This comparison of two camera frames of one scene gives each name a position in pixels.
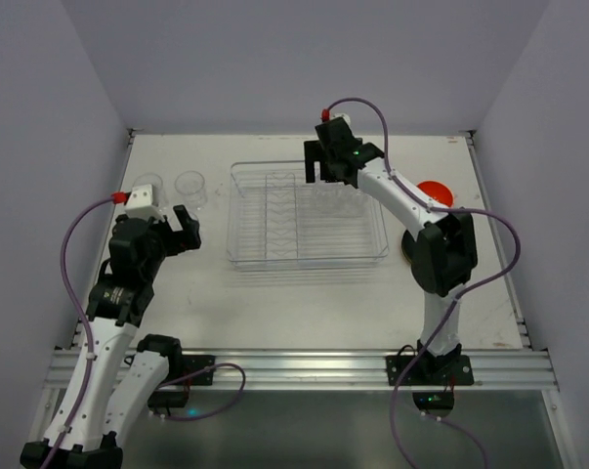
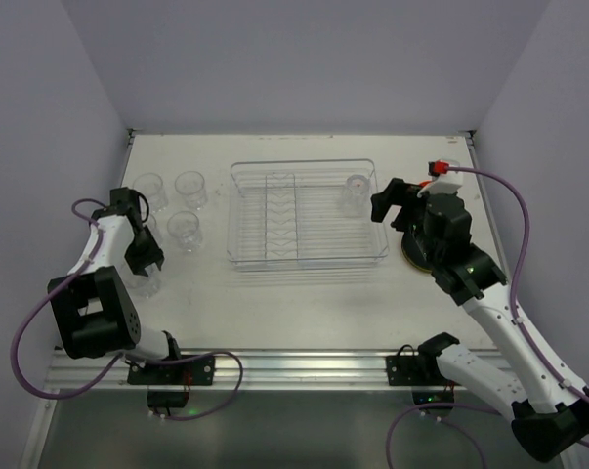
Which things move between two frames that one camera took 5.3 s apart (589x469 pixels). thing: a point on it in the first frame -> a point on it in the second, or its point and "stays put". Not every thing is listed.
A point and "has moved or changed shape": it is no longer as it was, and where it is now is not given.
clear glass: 190,185 stays put
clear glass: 355,202 stays put
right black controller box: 434,400 stays put
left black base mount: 191,363 stays put
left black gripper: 175,239 -> 143,251
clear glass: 328,197 has moved or changed shape
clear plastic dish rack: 279,222 stays put
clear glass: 156,187 stays put
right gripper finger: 332,172 -> 393,195
